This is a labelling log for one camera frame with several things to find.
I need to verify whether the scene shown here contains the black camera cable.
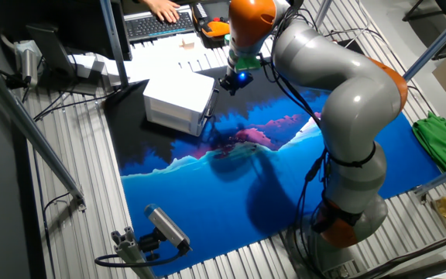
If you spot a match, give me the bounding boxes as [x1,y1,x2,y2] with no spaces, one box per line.
[94,242,191,269]

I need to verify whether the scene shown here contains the pale wooden block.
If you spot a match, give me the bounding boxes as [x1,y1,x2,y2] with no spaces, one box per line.
[180,36,197,51]

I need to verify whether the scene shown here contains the aluminium profile camera mount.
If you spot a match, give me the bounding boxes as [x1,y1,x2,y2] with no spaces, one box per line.
[110,226,156,279]

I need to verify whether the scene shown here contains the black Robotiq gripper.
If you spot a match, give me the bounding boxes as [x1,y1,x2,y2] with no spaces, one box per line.
[219,69,255,98]

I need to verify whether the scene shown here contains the green cloth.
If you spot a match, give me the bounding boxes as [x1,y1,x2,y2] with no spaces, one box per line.
[412,111,446,191]

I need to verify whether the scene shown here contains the grey camera with blue end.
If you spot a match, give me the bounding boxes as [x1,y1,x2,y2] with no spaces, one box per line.
[143,203,193,253]

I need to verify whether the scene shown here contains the silver camera on bracket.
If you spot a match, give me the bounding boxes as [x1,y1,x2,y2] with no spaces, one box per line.
[13,40,43,88]

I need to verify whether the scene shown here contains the orange black teach pendant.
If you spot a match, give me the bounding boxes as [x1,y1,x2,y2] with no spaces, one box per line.
[190,1,232,40]

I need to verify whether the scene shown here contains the aluminium frame beam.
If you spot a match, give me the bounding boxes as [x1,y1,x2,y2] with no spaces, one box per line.
[412,159,446,198]
[402,2,446,81]

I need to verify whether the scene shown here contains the white drawer with black handle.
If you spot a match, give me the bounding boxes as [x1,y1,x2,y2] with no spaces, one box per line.
[196,87,221,136]

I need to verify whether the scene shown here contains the aluminium diagonal strut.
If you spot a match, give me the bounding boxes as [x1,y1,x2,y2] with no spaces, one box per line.
[0,56,87,212]

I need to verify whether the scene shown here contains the bare person hand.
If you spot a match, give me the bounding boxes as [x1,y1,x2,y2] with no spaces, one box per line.
[144,0,182,24]

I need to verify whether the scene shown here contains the black computer keyboard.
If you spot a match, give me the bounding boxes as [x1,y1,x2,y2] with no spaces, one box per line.
[124,8,196,43]

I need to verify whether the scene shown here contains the blue landscape print mat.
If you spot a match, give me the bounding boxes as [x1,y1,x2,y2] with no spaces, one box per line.
[102,64,443,278]

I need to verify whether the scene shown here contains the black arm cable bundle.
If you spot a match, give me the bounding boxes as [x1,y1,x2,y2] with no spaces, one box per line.
[259,7,363,279]

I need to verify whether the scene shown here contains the white box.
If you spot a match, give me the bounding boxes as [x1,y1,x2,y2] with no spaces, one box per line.
[67,53,108,79]

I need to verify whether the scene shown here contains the aluminium frame post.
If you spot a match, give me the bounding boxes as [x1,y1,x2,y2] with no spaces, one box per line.
[98,0,130,88]
[314,0,333,19]

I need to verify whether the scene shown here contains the white drawer cabinet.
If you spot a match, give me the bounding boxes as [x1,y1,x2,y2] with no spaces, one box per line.
[142,71,217,138]

